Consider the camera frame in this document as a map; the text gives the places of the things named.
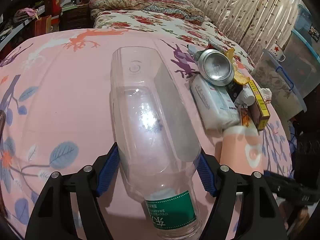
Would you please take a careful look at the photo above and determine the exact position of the blue white milk carton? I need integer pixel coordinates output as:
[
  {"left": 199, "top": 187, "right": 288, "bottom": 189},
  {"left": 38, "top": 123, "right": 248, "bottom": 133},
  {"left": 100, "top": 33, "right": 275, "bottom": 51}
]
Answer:
[{"left": 226, "top": 81, "right": 255, "bottom": 107}]

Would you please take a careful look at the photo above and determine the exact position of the clear plastic bottle green label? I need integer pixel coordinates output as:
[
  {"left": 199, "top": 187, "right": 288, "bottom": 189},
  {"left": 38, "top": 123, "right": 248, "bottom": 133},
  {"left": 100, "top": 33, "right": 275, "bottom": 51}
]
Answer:
[{"left": 111, "top": 47, "right": 202, "bottom": 239}]

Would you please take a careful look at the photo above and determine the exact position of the white enamel mug red star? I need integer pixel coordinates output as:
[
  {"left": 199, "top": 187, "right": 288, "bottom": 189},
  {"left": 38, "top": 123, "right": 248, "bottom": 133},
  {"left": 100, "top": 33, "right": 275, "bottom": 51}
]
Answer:
[{"left": 269, "top": 43, "right": 286, "bottom": 62}]

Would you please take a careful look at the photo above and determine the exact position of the yellow red cardboard box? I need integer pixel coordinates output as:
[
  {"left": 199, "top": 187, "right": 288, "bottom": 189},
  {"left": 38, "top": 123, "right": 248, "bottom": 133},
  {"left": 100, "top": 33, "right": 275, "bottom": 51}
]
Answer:
[{"left": 248, "top": 80, "right": 270, "bottom": 132}]

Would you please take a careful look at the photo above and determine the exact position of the lower clear storage bin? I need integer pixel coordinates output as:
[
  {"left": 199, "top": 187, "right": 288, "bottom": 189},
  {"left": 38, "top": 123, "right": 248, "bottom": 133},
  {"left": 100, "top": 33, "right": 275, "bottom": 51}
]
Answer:
[{"left": 251, "top": 49, "right": 307, "bottom": 120}]

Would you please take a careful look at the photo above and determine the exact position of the upper clear storage bin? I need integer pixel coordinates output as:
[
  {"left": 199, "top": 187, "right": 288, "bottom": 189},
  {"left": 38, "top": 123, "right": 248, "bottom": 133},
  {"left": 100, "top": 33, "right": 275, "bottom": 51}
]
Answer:
[{"left": 281, "top": 29, "right": 319, "bottom": 97}]

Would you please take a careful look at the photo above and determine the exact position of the orange peel piece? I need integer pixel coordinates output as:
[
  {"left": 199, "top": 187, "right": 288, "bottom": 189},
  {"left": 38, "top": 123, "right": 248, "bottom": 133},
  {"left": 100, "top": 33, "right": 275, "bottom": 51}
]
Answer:
[{"left": 224, "top": 48, "right": 250, "bottom": 86}]

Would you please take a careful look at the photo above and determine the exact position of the pink patterned bed sheet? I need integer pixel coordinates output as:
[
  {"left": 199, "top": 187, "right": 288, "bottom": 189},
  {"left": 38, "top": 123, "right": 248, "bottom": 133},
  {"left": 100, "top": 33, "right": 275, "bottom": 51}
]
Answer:
[{"left": 0, "top": 28, "right": 293, "bottom": 240}]

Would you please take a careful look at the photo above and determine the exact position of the clear storage bin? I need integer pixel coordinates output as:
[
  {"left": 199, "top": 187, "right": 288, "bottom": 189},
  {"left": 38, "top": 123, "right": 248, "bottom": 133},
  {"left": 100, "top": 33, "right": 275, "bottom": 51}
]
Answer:
[
  {"left": 281, "top": 29, "right": 319, "bottom": 97},
  {"left": 251, "top": 49, "right": 307, "bottom": 120},
  {"left": 294, "top": 4, "right": 319, "bottom": 43}
]

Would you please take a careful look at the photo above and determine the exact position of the dark wooden nightstand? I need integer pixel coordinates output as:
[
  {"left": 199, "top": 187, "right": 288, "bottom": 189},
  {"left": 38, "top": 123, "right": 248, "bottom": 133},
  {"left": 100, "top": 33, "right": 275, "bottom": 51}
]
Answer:
[{"left": 59, "top": 4, "right": 94, "bottom": 31}]

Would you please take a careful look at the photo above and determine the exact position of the pink paper cup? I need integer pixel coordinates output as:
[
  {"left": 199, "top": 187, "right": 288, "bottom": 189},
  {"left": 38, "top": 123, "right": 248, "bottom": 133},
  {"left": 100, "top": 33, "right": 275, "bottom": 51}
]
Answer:
[{"left": 220, "top": 126, "right": 263, "bottom": 175}]

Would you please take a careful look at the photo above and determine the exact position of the top clear storage bin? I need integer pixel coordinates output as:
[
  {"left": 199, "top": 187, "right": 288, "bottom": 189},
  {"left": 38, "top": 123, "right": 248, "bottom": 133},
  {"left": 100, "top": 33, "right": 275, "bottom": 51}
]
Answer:
[{"left": 294, "top": 4, "right": 319, "bottom": 43}]

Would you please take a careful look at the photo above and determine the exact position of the beige leaf pattern curtain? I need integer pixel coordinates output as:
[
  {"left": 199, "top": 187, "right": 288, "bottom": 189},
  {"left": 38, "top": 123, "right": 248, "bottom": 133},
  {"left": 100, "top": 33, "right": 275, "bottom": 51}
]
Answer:
[{"left": 189, "top": 0, "right": 303, "bottom": 63}]

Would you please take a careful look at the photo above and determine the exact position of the crumpled white tissue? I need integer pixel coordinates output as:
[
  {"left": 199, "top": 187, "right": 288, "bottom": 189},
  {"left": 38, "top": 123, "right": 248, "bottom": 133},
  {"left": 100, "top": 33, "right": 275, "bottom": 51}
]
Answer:
[{"left": 259, "top": 88, "right": 272, "bottom": 104}]

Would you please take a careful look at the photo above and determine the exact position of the green aluminium soda can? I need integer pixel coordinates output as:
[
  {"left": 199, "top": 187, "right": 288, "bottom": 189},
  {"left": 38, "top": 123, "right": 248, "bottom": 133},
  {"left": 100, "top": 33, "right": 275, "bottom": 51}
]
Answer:
[{"left": 197, "top": 49, "right": 234, "bottom": 87}]

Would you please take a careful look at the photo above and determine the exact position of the folded floral quilt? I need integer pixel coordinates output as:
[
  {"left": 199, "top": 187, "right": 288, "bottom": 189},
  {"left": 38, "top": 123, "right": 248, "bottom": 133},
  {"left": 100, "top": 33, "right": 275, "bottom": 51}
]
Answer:
[{"left": 89, "top": 0, "right": 208, "bottom": 25}]

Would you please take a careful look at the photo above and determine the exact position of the floral white red blanket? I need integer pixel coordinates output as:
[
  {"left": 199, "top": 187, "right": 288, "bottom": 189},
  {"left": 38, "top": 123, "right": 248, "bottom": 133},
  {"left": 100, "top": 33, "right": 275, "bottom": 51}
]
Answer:
[{"left": 94, "top": 10, "right": 255, "bottom": 72}]

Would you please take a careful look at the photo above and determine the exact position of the white tissue pack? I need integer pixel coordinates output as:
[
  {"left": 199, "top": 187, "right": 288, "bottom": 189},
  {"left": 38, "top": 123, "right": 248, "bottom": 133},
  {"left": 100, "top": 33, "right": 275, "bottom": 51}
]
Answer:
[{"left": 190, "top": 75, "right": 240, "bottom": 132}]

